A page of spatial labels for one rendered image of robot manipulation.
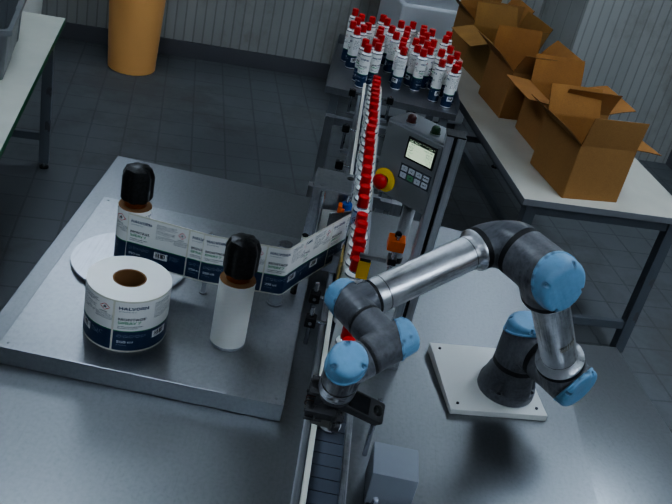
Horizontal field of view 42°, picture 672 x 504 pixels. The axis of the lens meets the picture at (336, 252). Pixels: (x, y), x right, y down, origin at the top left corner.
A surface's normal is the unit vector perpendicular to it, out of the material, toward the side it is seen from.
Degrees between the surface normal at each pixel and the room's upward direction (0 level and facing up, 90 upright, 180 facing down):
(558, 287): 86
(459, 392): 3
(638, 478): 0
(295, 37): 90
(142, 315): 90
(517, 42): 83
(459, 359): 3
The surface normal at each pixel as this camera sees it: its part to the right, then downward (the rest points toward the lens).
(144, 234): -0.18, 0.46
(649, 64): 0.12, 0.51
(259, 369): 0.20, -0.85
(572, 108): 0.28, 0.16
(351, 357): 0.14, -0.49
